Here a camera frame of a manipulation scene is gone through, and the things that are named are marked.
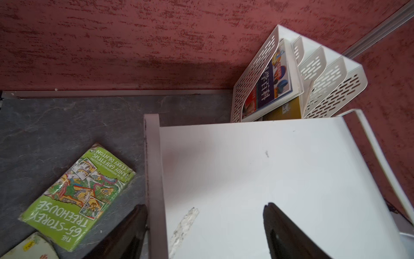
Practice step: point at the white three-tier bookshelf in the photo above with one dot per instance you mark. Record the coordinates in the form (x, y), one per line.
(212, 191)

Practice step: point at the white blue magazine in holder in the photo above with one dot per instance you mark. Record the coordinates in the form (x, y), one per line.
(279, 83)

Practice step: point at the yellow illustrated book in holder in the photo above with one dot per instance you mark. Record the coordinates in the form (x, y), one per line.
(290, 110)

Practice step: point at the green treehouse paperback book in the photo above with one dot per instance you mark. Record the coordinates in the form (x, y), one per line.
(71, 206)

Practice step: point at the white perforated magazine file holder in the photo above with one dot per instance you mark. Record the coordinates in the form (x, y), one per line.
(330, 79)

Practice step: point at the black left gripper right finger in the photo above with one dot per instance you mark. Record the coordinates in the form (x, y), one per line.
(285, 239)

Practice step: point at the illustrated children's picture book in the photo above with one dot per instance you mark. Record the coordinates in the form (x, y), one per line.
(33, 247)

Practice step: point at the right aluminium corner post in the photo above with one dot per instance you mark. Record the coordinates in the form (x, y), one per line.
(392, 23)

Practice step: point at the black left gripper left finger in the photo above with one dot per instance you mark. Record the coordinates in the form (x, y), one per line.
(125, 241)

